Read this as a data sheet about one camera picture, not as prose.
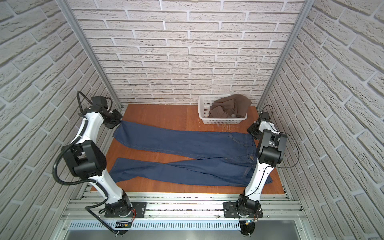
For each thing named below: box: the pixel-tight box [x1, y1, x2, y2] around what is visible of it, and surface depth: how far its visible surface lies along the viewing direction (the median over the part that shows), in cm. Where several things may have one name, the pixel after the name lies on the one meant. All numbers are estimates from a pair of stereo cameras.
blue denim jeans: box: [109, 121, 273, 185], surface depth 92 cm
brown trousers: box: [209, 94, 252, 118], surface depth 112 cm
